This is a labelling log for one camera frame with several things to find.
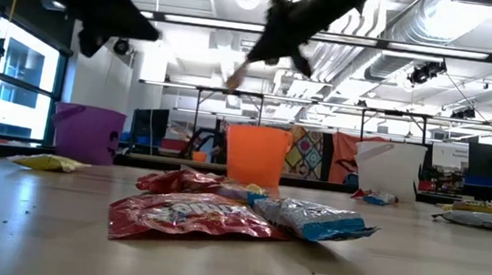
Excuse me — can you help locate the large glass window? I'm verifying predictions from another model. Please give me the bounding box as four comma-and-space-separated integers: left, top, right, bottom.
0, 15, 72, 148

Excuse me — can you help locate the small orange bucket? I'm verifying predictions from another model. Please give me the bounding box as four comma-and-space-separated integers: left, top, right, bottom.
191, 149, 210, 164

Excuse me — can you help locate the blue silver candy bar packet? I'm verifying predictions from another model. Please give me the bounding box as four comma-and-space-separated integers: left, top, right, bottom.
429, 207, 492, 232
244, 192, 384, 250
361, 189, 401, 209

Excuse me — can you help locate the black metal frame stand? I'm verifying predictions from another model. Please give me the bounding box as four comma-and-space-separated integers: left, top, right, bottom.
358, 106, 429, 148
188, 85, 265, 167

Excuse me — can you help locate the colourful patterned quilt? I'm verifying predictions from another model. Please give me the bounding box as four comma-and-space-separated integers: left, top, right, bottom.
282, 125, 326, 182

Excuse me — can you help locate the black ceiling spotlight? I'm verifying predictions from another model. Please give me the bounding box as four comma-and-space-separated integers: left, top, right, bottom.
405, 56, 448, 89
451, 107, 478, 121
111, 36, 132, 57

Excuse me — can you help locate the silver ventilation duct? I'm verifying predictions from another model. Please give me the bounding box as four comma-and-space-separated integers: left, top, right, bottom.
365, 0, 492, 94

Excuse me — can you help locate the orange cloth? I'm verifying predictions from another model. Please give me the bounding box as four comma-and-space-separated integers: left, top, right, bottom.
326, 131, 387, 188

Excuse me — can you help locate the orange pumpkin bucket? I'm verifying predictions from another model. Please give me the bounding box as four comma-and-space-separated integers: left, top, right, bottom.
221, 122, 294, 189

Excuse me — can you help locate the black aluminium table frame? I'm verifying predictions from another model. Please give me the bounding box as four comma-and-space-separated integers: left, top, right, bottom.
0, 138, 492, 209

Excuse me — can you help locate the red Skittles candy packet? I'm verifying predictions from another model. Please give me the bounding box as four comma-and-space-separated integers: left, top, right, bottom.
106, 182, 293, 258
350, 187, 373, 201
135, 164, 228, 201

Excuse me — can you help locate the purple plastic bucket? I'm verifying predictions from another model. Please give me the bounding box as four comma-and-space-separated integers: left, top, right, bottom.
47, 101, 128, 169

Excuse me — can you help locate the white plastic bucket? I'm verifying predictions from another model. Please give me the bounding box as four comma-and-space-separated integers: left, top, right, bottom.
350, 137, 429, 206

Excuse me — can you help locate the white light strip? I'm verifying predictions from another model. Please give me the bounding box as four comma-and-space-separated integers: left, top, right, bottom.
385, 42, 490, 61
313, 31, 384, 48
163, 14, 267, 34

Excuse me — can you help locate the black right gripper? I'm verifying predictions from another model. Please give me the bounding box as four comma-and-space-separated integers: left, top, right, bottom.
245, 0, 363, 83

